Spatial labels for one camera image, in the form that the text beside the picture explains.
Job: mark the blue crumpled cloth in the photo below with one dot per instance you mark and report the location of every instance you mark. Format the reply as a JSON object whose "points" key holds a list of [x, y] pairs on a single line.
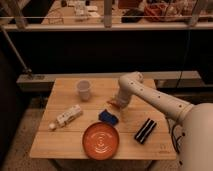
{"points": [[107, 117]]}

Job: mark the black white striped block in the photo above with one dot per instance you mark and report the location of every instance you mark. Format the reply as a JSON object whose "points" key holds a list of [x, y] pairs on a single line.
{"points": [[145, 131]]}

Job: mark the orange round plate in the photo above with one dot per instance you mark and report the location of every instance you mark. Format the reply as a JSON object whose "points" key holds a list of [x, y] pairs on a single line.
{"points": [[100, 141]]}

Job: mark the metal diagonal pole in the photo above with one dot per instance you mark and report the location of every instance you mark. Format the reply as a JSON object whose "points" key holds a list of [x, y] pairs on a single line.
{"points": [[26, 69]]}

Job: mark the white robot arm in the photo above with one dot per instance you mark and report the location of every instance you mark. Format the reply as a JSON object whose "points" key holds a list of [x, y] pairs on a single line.
{"points": [[196, 151]]}

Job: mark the grey window ledge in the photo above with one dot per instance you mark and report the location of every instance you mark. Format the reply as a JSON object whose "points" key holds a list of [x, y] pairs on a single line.
{"points": [[165, 79]]}

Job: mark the white plastic bottle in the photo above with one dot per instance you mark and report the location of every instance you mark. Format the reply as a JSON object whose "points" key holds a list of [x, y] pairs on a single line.
{"points": [[66, 117]]}

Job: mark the orange pepper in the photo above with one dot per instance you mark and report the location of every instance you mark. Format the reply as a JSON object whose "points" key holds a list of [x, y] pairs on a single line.
{"points": [[113, 104]]}

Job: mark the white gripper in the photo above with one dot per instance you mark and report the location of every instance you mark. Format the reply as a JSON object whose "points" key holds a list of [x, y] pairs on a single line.
{"points": [[120, 102]]}

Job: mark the wooden table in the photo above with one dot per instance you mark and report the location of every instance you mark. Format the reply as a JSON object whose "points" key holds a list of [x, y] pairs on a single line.
{"points": [[66, 142]]}

